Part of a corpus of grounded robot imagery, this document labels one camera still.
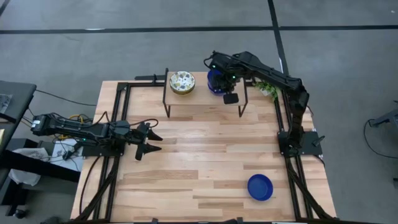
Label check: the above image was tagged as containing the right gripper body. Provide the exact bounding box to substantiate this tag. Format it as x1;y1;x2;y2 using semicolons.
216;66;243;95

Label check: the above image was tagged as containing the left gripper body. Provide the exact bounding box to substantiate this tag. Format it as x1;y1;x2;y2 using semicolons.
123;121;149;147

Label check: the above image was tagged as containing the yellow pear-print ceramic bowl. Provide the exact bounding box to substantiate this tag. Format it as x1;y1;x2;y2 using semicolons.
170;83;196;96
169;70;197;93
169;81;197;95

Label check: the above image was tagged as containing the wooden shelf with black legs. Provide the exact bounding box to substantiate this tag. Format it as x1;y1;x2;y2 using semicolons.
162;67;249;119

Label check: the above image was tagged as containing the small potted green plant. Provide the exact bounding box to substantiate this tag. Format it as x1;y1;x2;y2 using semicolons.
252;80;280;102

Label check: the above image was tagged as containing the white printed paper sheet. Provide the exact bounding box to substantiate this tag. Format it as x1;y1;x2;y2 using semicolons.
50;138;84;172

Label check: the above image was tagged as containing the black low bench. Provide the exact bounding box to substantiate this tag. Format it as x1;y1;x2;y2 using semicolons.
0;148;82;184

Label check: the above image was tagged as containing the white crumpled plastic bag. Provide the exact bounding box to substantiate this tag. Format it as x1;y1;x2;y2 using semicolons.
7;146;50;187

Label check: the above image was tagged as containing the black caster wheel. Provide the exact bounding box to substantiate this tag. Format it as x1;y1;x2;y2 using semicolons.
12;208;28;220

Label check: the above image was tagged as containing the dark grey equipment stand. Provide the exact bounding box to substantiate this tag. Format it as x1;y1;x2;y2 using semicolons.
369;100;398;128

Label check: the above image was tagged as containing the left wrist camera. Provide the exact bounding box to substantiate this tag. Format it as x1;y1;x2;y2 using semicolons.
134;144;146;162

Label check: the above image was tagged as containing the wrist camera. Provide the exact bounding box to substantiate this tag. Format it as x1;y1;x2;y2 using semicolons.
223;92;240;106
134;144;146;162

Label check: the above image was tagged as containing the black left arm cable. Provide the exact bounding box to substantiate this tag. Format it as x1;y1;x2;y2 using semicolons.
129;117;160;129

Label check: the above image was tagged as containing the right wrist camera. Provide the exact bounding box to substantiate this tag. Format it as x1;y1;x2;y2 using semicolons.
223;92;240;106

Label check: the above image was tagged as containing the black aluminium table frame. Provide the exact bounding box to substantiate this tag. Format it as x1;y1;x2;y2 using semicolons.
70;67;338;224

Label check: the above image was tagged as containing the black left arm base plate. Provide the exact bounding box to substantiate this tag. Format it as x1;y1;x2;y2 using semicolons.
82;136;127;157

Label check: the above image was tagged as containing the yellow cable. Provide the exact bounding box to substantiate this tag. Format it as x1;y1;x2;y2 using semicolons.
58;114;85;140

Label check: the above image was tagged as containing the thin black power cable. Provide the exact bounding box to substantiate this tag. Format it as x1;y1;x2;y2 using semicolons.
34;89;97;107

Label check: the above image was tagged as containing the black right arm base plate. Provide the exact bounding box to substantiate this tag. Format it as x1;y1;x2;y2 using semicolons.
277;130;326;157

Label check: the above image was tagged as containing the black floor cable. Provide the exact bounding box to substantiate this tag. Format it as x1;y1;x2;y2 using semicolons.
363;118;398;160

